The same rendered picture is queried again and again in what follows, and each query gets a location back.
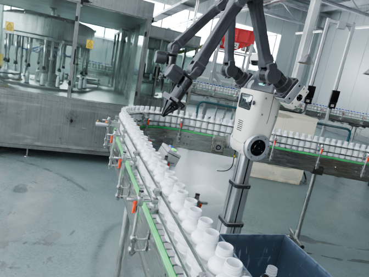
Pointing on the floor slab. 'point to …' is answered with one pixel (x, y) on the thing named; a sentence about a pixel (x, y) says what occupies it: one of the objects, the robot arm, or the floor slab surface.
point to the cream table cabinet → (257, 168)
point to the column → (306, 37)
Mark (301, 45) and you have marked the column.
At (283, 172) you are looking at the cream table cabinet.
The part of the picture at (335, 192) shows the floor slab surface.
